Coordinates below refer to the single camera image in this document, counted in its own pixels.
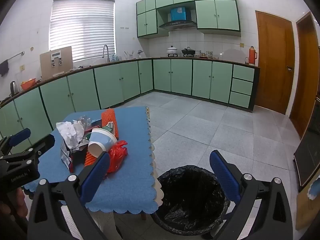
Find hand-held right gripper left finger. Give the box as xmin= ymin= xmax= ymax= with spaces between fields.
xmin=27 ymin=152 xmax=118 ymax=240

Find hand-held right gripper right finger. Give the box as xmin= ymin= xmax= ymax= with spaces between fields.
xmin=209 ymin=150 xmax=294 ymax=240

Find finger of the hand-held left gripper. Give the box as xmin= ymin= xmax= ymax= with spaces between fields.
xmin=0 ymin=128 xmax=32 ymax=155
xmin=0 ymin=134 xmax=55 ymax=167

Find orange foam fruit net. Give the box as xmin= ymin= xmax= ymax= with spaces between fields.
xmin=84 ymin=151 xmax=100 ymax=168
xmin=101 ymin=109 xmax=119 ymax=140

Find silver foil wrapper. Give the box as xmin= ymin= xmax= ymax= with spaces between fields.
xmin=60 ymin=140 xmax=88 ymax=173

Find red plastic bag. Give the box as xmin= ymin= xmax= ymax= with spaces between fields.
xmin=106 ymin=140 xmax=128 ymax=174

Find white paper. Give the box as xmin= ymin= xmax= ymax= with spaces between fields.
xmin=56 ymin=120 xmax=85 ymax=150

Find blue and white paper cup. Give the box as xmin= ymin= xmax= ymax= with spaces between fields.
xmin=87 ymin=128 xmax=118 ymax=158

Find trash bin with black bag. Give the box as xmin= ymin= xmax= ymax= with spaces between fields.
xmin=151 ymin=165 xmax=230 ymax=237

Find clear plastic bottle red label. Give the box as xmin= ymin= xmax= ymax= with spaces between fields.
xmin=79 ymin=115 xmax=94 ymax=128

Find person's left hand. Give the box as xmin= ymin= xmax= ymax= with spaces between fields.
xmin=0 ymin=187 xmax=28 ymax=218

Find blue scalloped tablecloth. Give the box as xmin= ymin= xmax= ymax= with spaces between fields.
xmin=21 ymin=106 xmax=159 ymax=214

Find orange plastic basin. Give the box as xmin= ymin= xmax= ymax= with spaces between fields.
xmin=20 ymin=78 xmax=42 ymax=90

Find person's striped clothing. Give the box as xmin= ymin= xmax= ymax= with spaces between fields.
xmin=61 ymin=205 xmax=123 ymax=240

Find beige scalloped underlay cloth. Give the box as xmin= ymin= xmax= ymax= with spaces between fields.
xmin=146 ymin=107 xmax=164 ymax=207

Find dark hanging towel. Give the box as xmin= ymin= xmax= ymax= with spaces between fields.
xmin=0 ymin=59 xmax=10 ymax=77

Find brown cardboard sheet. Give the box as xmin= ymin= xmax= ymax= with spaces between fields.
xmin=39 ymin=46 xmax=73 ymax=79

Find black glass panel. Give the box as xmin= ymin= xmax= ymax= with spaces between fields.
xmin=293 ymin=127 xmax=320 ymax=193

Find cardboard box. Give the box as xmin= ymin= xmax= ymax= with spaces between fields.
xmin=296 ymin=185 xmax=320 ymax=232

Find light blue cloth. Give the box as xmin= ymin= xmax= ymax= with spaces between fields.
xmin=307 ymin=177 xmax=320 ymax=200

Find green lower kitchen cabinets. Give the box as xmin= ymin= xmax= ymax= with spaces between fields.
xmin=0 ymin=58 xmax=260 ymax=140

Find white window blind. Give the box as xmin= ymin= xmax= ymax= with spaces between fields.
xmin=49 ymin=0 xmax=117 ymax=62

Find orange thermos flask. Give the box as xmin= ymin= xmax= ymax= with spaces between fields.
xmin=248 ymin=46 xmax=258 ymax=65

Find plain wooden door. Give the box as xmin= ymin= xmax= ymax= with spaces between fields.
xmin=289 ymin=12 xmax=320 ymax=139

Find black range hood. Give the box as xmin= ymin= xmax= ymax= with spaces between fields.
xmin=159 ymin=20 xmax=198 ymax=32

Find metal towel rail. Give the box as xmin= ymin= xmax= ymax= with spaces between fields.
xmin=7 ymin=51 xmax=25 ymax=62

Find wooden door with handle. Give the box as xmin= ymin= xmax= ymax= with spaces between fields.
xmin=255 ymin=10 xmax=295 ymax=115

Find green upper wall cabinets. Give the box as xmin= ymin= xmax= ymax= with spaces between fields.
xmin=136 ymin=0 xmax=242 ymax=39

